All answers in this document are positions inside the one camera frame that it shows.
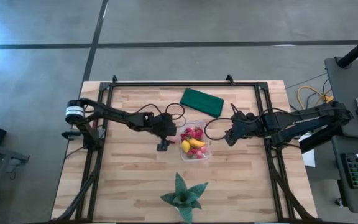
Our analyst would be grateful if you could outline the green plant with white pot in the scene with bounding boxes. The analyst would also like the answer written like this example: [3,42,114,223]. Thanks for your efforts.
[160,172,209,224]

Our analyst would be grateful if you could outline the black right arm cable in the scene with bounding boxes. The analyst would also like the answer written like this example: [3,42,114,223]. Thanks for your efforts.
[203,107,291,141]

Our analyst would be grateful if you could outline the clear plastic tupperware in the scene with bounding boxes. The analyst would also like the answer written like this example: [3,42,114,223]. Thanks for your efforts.
[178,120,213,162]

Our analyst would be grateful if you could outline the folded green cloth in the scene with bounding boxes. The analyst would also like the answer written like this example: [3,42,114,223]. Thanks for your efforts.
[180,87,225,119]

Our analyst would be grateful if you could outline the grey keyboard table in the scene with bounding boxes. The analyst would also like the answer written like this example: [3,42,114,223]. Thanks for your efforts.
[331,135,358,215]

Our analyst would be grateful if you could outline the black pole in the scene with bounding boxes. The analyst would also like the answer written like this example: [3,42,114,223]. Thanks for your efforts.
[336,28,358,68]

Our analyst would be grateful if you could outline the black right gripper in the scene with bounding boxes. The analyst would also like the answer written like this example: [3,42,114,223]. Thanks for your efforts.
[224,111,262,147]

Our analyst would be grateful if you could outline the yellow banana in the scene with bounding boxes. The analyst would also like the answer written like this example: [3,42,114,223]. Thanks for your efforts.
[187,138,206,149]

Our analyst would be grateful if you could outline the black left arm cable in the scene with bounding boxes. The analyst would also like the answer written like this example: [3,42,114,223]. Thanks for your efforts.
[135,102,186,128]

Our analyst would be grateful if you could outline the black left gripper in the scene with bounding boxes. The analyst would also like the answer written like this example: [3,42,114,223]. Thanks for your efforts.
[152,112,178,152]

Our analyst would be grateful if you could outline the white paper sheet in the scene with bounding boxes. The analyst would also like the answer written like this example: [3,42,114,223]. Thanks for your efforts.
[300,133,316,168]

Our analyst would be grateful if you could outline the black aluminium table frame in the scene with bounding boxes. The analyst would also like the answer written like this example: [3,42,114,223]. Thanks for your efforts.
[50,73,318,224]

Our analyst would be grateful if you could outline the yellow cable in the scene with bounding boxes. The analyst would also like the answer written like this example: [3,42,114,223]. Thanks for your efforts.
[296,85,334,110]

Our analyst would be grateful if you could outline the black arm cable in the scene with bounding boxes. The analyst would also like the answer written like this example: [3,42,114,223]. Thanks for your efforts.
[135,102,186,128]
[203,107,291,141]

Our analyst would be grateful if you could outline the grey side table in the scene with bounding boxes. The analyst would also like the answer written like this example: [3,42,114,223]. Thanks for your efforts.
[324,57,358,139]

